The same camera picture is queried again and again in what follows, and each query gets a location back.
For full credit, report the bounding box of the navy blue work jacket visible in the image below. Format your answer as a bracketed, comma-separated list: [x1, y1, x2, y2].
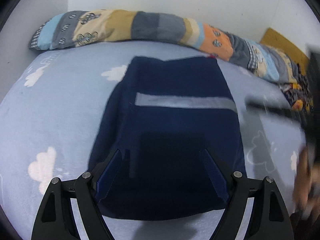
[88, 56, 245, 220]

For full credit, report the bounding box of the person's hand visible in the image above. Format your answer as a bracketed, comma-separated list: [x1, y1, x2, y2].
[293, 147, 319, 218]

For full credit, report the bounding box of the dark patterned crumpled cloth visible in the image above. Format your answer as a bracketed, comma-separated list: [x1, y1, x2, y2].
[279, 64, 313, 114]

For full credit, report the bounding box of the wooden headboard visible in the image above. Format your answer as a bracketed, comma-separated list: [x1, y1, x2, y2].
[260, 28, 309, 75]

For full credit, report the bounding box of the patchwork rolled quilt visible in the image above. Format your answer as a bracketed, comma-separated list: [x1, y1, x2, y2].
[29, 9, 299, 84]

